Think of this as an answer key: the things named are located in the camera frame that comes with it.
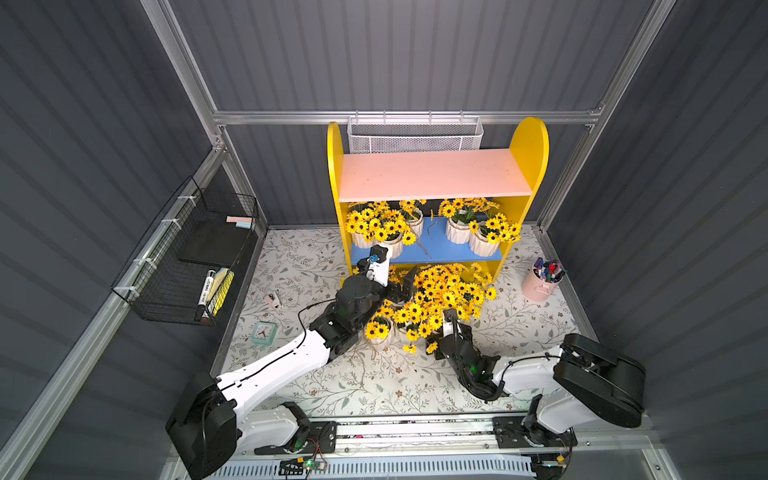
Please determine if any small pink white object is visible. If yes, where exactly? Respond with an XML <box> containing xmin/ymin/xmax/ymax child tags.
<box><xmin>265</xmin><ymin>293</ymin><xmax>281</xmax><ymax>309</ymax></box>

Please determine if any pink bucket with pens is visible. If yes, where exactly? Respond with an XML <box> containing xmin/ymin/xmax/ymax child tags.
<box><xmin>521</xmin><ymin>257</ymin><xmax>566</xmax><ymax>302</ymax></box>

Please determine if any small teal alarm clock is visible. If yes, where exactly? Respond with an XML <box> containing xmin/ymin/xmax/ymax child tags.
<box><xmin>250</xmin><ymin>321</ymin><xmax>279</xmax><ymax>346</ymax></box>

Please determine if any white marker in basket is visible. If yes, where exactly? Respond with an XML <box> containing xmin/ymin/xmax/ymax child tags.
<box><xmin>197</xmin><ymin>270</ymin><xmax>216</xmax><ymax>306</ymax></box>

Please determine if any white mesh desk tray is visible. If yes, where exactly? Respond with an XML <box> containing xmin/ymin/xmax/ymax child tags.
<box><xmin>347</xmin><ymin>117</ymin><xmax>484</xmax><ymax>154</ymax></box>

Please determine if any yellow item in basket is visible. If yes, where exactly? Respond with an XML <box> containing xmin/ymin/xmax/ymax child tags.
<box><xmin>204</xmin><ymin>268</ymin><xmax>235</xmax><ymax>319</ymax></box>

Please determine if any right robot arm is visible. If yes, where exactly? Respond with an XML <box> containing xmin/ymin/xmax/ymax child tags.
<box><xmin>432</xmin><ymin>322</ymin><xmax>646</xmax><ymax>446</ymax></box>

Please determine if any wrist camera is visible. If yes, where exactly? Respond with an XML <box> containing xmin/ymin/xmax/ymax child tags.
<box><xmin>358</xmin><ymin>244</ymin><xmax>391</xmax><ymax>287</ymax></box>
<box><xmin>442</xmin><ymin>309</ymin><xmax>458</xmax><ymax>337</ymax></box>

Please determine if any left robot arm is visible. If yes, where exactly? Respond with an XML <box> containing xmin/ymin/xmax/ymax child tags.
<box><xmin>165</xmin><ymin>264</ymin><xmax>419</xmax><ymax>479</ymax></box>

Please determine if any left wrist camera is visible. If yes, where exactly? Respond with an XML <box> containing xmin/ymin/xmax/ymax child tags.
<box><xmin>358</xmin><ymin>244</ymin><xmax>391</xmax><ymax>287</ymax></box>

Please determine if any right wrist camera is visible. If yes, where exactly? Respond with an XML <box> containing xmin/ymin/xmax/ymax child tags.
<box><xmin>442</xmin><ymin>309</ymin><xmax>458</xmax><ymax>337</ymax></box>

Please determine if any green circuit board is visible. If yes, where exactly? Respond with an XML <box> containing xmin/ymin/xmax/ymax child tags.
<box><xmin>277</xmin><ymin>457</ymin><xmax>328</xmax><ymax>478</ymax></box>

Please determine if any yellow wooden shelf unit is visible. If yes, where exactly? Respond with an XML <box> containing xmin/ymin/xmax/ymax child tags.
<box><xmin>327</xmin><ymin>117</ymin><xmax>550</xmax><ymax>268</ymax></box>

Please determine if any pink sticky notes pad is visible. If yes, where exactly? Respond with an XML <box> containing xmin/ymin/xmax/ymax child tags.
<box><xmin>226</xmin><ymin>216</ymin><xmax>254</xmax><ymax>229</ymax></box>

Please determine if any black wire wall basket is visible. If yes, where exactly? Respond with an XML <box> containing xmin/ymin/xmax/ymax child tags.
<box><xmin>112</xmin><ymin>178</ymin><xmax>260</xmax><ymax>326</ymax></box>

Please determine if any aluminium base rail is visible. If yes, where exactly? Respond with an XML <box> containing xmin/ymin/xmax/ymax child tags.
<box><xmin>208</xmin><ymin>411</ymin><xmax>682</xmax><ymax>479</ymax></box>

